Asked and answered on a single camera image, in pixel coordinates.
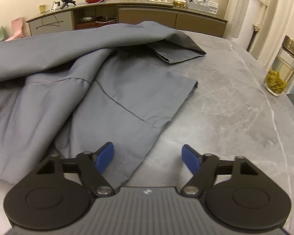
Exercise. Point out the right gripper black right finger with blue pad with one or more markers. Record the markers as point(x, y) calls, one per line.
point(237, 194)

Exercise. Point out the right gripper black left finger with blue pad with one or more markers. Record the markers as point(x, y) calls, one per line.
point(59, 192)

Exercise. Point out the grey garment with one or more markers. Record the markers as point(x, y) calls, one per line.
point(70, 92)

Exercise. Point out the glass tea bottle gold lid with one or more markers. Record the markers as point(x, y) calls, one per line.
point(282, 68)

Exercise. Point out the green plastic chair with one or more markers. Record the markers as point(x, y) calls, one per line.
point(3, 35)

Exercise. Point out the pink plastic chair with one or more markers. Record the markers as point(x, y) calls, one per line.
point(17, 27)

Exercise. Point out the long grey TV cabinet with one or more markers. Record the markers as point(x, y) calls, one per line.
point(84, 16)

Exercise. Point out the white curtain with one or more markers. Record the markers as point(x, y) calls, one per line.
point(258, 26)

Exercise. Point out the white box of items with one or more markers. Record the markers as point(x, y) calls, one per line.
point(203, 6)

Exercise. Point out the gold tissue box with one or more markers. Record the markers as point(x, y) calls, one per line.
point(179, 3)

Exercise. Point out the small camera on tripod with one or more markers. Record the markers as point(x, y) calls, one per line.
point(65, 3)

